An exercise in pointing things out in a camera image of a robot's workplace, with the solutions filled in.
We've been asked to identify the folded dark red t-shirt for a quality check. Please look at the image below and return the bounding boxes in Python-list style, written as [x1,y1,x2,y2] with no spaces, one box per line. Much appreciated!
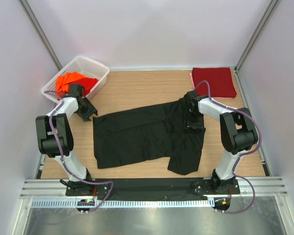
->
[192,67,237,99]

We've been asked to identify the aluminium frame rail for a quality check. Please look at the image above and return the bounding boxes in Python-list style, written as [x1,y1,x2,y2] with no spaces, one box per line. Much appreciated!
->
[20,176,288,198]

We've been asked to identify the white plastic basket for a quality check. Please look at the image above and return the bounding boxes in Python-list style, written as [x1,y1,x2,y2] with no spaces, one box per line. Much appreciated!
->
[41,55,110,104]

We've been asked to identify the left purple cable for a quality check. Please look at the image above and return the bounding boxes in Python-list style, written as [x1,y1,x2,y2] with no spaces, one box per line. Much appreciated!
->
[43,90,115,225]

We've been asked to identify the orange t-shirt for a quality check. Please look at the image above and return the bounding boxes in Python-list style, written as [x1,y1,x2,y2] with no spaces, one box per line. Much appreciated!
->
[55,72,87,93]

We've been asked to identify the red t-shirt in basket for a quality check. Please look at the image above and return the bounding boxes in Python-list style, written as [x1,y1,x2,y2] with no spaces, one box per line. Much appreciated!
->
[55,77,98,97]

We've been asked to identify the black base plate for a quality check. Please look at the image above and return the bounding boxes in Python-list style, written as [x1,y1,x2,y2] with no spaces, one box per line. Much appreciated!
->
[60,178,241,201]

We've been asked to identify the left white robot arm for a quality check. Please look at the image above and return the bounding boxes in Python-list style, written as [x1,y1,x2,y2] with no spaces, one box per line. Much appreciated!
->
[35,84,98,196]

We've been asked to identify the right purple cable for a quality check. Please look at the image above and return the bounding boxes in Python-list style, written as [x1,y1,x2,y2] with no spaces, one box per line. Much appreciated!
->
[194,80,262,214]

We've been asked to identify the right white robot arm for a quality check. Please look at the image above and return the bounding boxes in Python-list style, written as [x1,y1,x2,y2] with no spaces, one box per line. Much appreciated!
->
[184,91,259,194]

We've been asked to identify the white slotted cable duct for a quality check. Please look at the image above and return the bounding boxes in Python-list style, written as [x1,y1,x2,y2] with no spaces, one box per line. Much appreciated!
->
[31,198,215,209]

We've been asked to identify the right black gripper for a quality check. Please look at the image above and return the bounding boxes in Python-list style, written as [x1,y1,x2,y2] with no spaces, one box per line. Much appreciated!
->
[184,110,204,134]

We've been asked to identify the black t-shirt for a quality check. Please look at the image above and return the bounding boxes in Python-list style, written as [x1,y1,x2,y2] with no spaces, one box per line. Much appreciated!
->
[93,98,206,175]

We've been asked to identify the purple cable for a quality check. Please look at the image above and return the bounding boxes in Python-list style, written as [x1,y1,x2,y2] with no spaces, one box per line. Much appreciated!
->
[194,80,262,214]
[43,90,115,225]

